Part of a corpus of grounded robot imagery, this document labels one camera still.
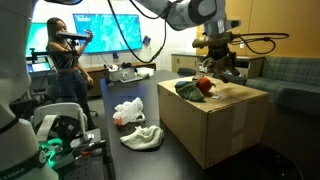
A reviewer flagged green plaid sofa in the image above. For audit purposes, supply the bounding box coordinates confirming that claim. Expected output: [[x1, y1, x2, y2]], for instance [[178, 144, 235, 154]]
[[246, 56, 320, 116]]

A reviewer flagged camera on tripod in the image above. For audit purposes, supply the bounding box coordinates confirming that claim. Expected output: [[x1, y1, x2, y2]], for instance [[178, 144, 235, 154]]
[[26, 30, 94, 64]]

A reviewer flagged white plastic bag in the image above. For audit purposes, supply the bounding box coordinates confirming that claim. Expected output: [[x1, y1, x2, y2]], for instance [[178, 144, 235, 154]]
[[113, 97, 145, 126]]

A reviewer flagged brown plush moose toy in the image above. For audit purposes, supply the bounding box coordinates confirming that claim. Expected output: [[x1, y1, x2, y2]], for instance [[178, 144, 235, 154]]
[[202, 56, 240, 83]]

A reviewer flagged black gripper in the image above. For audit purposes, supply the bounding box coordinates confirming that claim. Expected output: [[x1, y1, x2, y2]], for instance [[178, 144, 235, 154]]
[[192, 32, 236, 69]]

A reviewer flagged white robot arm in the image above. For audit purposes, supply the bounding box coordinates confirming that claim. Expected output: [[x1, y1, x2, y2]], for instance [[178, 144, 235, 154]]
[[0, 0, 241, 180]]

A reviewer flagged white knitted cloth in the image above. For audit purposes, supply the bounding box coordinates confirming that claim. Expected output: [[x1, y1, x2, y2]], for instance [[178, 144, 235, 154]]
[[120, 125, 164, 151]]

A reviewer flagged white robot base unit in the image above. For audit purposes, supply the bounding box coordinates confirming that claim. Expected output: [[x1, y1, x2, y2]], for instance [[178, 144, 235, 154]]
[[31, 103, 90, 161]]

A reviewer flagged red and green plush radish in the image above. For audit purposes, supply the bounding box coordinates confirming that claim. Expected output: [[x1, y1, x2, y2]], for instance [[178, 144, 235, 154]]
[[175, 77, 215, 102]]

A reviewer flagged black office chair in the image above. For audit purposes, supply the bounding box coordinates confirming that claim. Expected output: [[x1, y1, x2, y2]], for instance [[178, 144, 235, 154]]
[[178, 68, 196, 76]]

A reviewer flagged low wooden shelf cabinet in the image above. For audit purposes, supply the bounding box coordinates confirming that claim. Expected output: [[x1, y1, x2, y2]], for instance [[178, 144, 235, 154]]
[[171, 54, 264, 79]]

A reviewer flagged white box on table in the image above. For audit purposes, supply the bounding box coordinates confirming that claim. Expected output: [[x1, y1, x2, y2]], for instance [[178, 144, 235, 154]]
[[109, 68, 136, 82]]

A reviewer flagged large cardboard box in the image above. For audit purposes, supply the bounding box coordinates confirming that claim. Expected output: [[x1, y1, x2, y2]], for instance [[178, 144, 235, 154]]
[[157, 78, 269, 169]]

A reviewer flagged woman in dark clothes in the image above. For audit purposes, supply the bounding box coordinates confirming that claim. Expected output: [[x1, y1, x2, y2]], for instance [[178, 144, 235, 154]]
[[46, 17, 96, 130]]

